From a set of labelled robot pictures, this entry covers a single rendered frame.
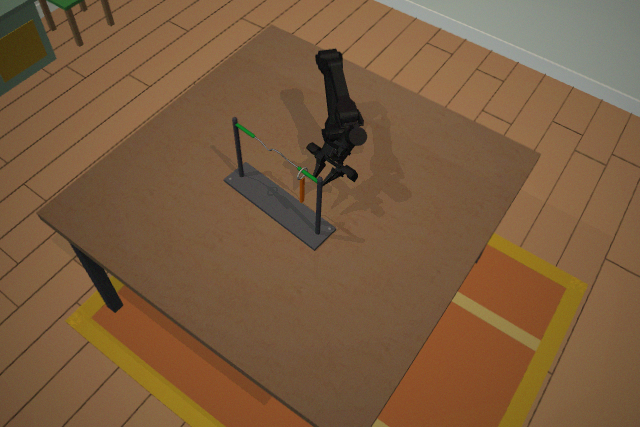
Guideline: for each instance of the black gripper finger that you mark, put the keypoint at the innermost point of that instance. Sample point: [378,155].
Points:
[332,175]
[319,166]

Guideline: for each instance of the orange bar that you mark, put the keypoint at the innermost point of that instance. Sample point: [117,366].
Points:
[302,184]

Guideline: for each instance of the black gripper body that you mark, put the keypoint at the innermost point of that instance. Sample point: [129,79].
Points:
[350,172]

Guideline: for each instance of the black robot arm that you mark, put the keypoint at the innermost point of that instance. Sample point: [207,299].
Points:
[342,111]

